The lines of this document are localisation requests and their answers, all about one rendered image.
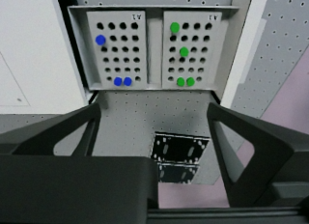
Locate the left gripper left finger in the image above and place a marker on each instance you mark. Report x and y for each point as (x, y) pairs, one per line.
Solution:
(40, 138)

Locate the white cooling block with round holes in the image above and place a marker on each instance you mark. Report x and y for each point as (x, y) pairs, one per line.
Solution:
(206, 24)

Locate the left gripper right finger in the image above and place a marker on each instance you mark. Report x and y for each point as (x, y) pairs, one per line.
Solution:
(281, 154)

